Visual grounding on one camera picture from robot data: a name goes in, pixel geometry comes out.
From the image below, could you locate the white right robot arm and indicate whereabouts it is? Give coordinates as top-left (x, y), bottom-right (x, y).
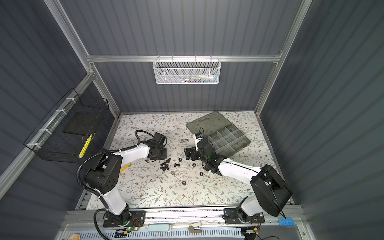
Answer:
top-left (184, 139), bottom-right (293, 223)

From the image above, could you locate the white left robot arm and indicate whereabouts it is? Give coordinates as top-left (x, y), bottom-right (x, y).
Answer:
top-left (79, 130), bottom-right (168, 217)

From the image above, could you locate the black bolts cluster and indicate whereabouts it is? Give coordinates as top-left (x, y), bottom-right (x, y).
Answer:
top-left (160, 158), bottom-right (171, 172)

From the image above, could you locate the clear green organizer box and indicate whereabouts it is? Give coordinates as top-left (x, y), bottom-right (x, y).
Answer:
top-left (186, 112), bottom-right (251, 158)

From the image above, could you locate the yellow calculator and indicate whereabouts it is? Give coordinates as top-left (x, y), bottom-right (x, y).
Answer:
top-left (120, 163), bottom-right (132, 172)

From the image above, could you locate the yellow marker in basket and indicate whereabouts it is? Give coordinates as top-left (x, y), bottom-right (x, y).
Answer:
top-left (78, 135), bottom-right (93, 159)

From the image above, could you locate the blue lego-like block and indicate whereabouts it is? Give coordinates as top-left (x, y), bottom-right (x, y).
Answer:
top-left (278, 218), bottom-right (295, 227)

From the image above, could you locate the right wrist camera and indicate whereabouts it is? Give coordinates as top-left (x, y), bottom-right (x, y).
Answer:
top-left (194, 132), bottom-right (204, 151)

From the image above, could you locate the black corrugated cable hose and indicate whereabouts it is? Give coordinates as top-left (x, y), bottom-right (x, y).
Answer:
top-left (76, 129), bottom-right (155, 240)

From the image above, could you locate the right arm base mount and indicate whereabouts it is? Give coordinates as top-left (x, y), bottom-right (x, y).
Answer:
top-left (222, 208), bottom-right (265, 225)

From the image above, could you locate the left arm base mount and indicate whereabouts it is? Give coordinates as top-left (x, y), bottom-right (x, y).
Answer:
top-left (103, 211), bottom-right (147, 228)

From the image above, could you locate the white wire mesh basket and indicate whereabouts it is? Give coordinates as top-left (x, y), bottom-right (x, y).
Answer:
top-left (153, 58), bottom-right (222, 85)

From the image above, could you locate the black wire wall basket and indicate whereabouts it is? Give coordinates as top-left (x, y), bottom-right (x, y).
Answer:
top-left (24, 92), bottom-right (110, 163)

